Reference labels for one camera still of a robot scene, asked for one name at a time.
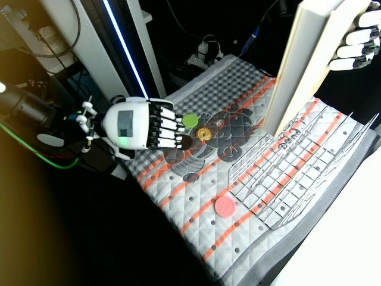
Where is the beige roll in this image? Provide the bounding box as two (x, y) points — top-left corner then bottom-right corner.
(38, 25), (68, 57)

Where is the grey power strip with plugs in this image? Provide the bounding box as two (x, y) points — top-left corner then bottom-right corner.
(186, 34), (226, 68)

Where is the green toy sandwich cookie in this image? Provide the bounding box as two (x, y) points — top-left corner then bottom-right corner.
(182, 113), (199, 129)

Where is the pink toy cookie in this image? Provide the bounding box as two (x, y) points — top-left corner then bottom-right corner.
(214, 195), (238, 218)

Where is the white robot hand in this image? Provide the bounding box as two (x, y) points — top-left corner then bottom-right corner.
(328, 0), (381, 72)
(100, 97), (187, 151)

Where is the grey quilt with bear print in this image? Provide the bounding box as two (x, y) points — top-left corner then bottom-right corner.
(118, 53), (378, 286)

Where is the yellow swirl toy cookie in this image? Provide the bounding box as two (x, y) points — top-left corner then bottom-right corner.
(195, 127), (213, 142)

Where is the black cable loop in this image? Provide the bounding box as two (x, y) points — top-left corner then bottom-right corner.
(28, 0), (82, 59)

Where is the cream book with yellow line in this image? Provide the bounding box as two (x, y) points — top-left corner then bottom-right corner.
(261, 0), (366, 139)

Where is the white column with blue light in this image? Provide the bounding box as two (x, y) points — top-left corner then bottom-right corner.
(40, 0), (167, 101)

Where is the cable with blue plug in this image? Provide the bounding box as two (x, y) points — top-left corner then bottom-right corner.
(240, 0), (280, 55)

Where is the white wire book rack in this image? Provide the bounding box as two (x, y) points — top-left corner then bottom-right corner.
(227, 102), (380, 232)

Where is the green cable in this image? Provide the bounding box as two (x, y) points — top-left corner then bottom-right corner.
(0, 122), (80, 170)

